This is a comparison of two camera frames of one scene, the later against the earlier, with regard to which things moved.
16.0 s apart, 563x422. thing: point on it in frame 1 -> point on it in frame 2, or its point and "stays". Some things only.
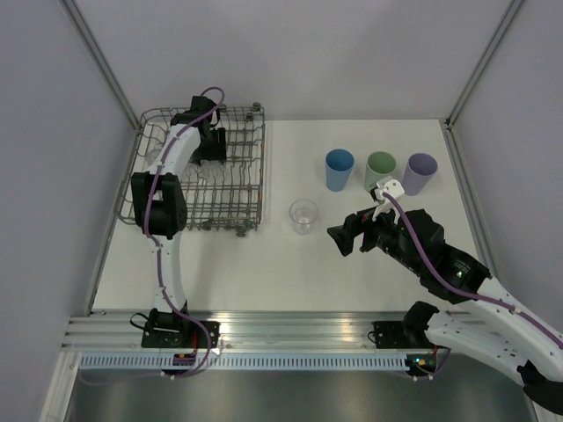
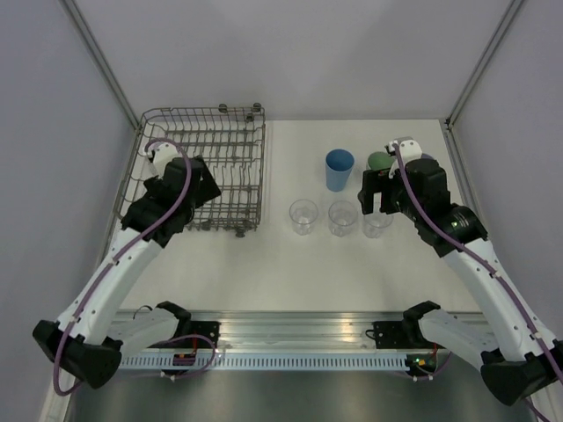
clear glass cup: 212,172 -> 342,217
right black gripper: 354,224 -> 372,183
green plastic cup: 380,165 stays
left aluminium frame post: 103,60 stays
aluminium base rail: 239,331 stays
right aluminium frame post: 482,61 stays
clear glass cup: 303,213 stays
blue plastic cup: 339,165 stays
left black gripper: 219,151 -> 208,189
